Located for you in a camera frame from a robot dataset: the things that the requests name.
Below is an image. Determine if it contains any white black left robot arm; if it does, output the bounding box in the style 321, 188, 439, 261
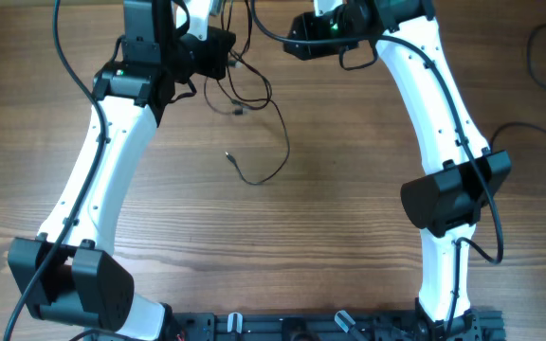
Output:
8, 1, 235, 340

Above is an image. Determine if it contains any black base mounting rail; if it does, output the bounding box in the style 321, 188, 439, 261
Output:
159, 310, 507, 341

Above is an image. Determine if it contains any black thin usb cable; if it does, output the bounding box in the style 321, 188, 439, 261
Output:
488, 22, 546, 153

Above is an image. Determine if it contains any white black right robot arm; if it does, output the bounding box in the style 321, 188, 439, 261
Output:
279, 0, 512, 340

